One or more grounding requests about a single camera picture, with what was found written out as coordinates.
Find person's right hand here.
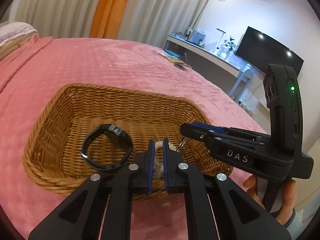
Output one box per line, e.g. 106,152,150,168
243,175,297,226

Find light blue chair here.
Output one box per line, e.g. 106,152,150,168
228,64,254,101

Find orange curtain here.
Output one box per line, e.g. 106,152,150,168
89,0,128,39

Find brown wicker basket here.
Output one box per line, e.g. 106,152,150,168
23,82,234,201

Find black television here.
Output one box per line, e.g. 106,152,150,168
235,27,304,74

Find items on desk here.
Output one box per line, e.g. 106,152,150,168
175,27,206,46

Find white desk lamp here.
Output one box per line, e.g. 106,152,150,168
214,28,226,52

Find white vase with plant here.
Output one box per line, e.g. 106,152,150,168
223,36,236,60

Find beige curtain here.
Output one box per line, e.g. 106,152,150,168
3,0,208,47

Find lilac pillow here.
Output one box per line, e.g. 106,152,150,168
1,22,38,46

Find white desk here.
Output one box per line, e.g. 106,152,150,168
167,34,243,77

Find booklets on bed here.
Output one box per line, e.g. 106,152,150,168
157,51,192,71

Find black smart watch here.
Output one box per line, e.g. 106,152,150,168
80,124,133,174

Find beige folded quilt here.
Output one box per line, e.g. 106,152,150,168
0,33,39,60

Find white fuzzy hair tie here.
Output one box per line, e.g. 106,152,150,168
152,141,178,180

